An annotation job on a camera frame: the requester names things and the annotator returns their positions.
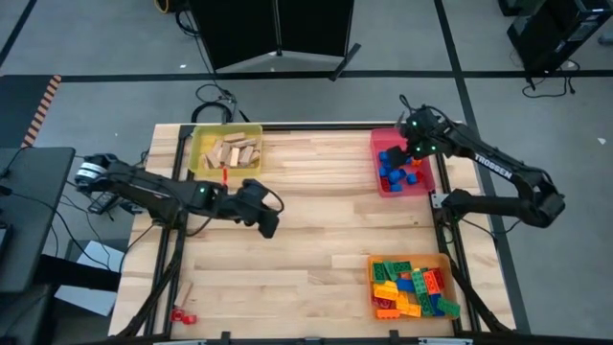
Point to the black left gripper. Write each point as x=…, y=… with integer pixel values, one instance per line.
x=249, y=201

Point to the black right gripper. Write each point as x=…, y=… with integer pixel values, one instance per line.
x=424, y=134

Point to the small blue plastic brick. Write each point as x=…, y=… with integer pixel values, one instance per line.
x=383, y=156
x=396, y=188
x=394, y=176
x=383, y=171

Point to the small orange block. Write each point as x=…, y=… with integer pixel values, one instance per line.
x=415, y=163

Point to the small red plastic brick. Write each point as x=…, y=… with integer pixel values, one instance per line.
x=420, y=175

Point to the green plastic brick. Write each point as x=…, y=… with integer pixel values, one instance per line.
x=424, y=305
x=378, y=272
x=448, y=307
x=418, y=282
x=403, y=267
x=391, y=270

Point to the orange plastic brick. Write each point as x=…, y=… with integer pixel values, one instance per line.
x=431, y=282
x=388, y=314

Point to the large yellow plastic brick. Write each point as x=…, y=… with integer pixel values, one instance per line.
x=408, y=309

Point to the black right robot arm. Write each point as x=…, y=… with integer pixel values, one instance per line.
x=498, y=177

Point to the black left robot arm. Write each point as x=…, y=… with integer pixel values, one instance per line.
x=153, y=191

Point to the pink translucent plastic bin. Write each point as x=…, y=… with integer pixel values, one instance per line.
x=378, y=139

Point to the thin orange stick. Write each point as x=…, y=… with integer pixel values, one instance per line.
x=224, y=176

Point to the yellow translucent plastic bin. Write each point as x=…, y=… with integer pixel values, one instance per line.
x=198, y=144

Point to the orange translucent plastic bin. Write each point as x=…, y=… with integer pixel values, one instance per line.
x=452, y=278

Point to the black folding screen panel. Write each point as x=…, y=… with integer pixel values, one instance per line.
x=316, y=24
x=234, y=29

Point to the white paper sheet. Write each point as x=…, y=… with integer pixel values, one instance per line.
x=98, y=254

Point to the black equipment rack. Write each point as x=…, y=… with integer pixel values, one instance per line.
x=560, y=29

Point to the black side desk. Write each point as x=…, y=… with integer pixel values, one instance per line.
x=33, y=215

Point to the black floor mat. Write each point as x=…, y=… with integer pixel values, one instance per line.
x=14, y=105

